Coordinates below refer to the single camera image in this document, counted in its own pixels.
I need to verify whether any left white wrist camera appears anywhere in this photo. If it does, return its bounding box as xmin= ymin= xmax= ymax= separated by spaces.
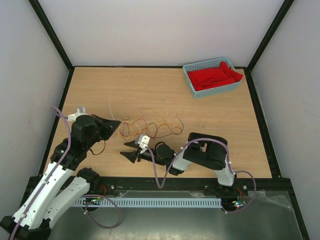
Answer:
xmin=67 ymin=106 xmax=87 ymax=122

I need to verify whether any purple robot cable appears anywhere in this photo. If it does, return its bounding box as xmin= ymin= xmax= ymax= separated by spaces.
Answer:
xmin=8 ymin=106 xmax=123 ymax=240
xmin=147 ymin=139 xmax=257 ymax=215

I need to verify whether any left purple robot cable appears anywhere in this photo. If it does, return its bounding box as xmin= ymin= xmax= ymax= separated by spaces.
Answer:
xmin=8 ymin=106 xmax=123 ymax=240

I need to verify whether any light blue plastic basket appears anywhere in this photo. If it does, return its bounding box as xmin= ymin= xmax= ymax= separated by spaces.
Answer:
xmin=182 ymin=57 xmax=244 ymax=99

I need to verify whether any red cloth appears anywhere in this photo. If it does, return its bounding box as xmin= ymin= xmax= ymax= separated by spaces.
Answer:
xmin=187 ymin=61 xmax=243 ymax=91

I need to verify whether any left green circuit board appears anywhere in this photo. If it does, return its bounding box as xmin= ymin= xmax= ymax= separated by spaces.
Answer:
xmin=82 ymin=197 xmax=102 ymax=206

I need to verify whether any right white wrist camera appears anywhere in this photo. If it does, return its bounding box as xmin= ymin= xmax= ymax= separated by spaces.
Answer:
xmin=134 ymin=134 xmax=150 ymax=154

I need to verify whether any white zip tie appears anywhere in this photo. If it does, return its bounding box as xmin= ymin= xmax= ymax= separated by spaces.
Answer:
xmin=108 ymin=97 xmax=123 ymax=122

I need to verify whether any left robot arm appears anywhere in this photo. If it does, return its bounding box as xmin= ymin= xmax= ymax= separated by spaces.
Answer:
xmin=0 ymin=113 xmax=121 ymax=240

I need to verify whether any right green circuit board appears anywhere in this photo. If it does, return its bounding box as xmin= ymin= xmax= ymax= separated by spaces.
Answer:
xmin=231 ymin=199 xmax=247 ymax=209

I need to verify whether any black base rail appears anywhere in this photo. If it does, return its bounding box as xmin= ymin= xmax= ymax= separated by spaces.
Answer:
xmin=26 ymin=176 xmax=293 ymax=197

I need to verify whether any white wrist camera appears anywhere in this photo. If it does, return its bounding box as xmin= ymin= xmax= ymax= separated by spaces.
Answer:
xmin=134 ymin=134 xmax=150 ymax=154
xmin=67 ymin=106 xmax=87 ymax=122

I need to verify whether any white wire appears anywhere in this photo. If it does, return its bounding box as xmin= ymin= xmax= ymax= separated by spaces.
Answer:
xmin=119 ymin=114 xmax=185 ymax=141

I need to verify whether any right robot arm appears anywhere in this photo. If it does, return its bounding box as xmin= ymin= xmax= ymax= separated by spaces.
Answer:
xmin=120 ymin=132 xmax=237 ymax=195

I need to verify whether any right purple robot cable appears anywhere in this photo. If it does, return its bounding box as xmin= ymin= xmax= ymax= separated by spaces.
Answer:
xmin=147 ymin=139 xmax=257 ymax=215

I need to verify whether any green circuit board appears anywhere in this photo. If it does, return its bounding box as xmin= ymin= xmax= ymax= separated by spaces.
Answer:
xmin=82 ymin=197 xmax=102 ymax=206
xmin=231 ymin=199 xmax=247 ymax=209

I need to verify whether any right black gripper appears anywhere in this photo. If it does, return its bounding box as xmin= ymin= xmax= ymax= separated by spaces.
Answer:
xmin=119 ymin=139 xmax=166 ymax=166

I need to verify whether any light blue slotted cable duct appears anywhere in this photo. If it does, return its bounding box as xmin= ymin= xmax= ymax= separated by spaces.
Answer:
xmin=72 ymin=197 xmax=222 ymax=209

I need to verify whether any black aluminium frame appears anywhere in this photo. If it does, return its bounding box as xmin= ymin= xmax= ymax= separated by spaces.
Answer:
xmin=29 ymin=0 xmax=310 ymax=240

